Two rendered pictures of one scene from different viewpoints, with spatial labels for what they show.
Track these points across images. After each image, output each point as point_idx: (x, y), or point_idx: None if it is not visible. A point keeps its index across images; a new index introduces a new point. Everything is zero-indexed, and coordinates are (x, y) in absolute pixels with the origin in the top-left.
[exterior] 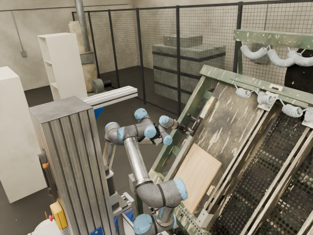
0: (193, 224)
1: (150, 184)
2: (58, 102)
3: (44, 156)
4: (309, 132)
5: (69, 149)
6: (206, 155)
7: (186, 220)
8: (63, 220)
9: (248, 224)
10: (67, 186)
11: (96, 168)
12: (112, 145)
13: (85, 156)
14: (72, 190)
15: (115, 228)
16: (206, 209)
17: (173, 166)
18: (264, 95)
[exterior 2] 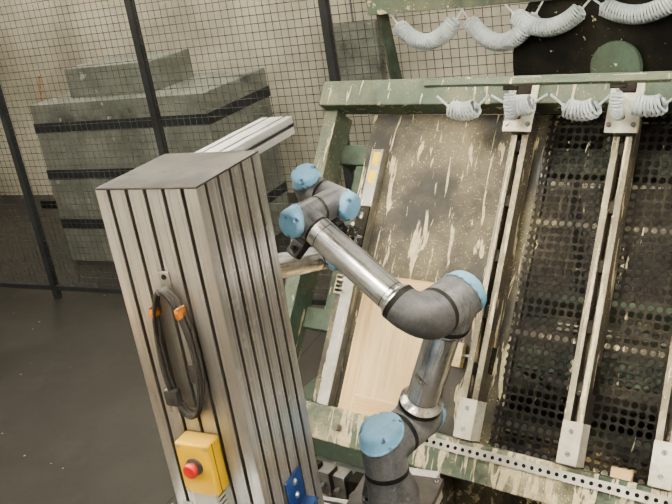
0: (448, 445)
1: (415, 290)
2: (151, 166)
3: (172, 291)
4: (622, 144)
5: (236, 253)
6: (413, 286)
7: (426, 449)
8: (222, 467)
9: (576, 367)
10: (242, 350)
11: (276, 302)
12: None
13: (259, 272)
14: (249, 361)
15: (318, 473)
16: (468, 394)
17: (332, 352)
18: (517, 98)
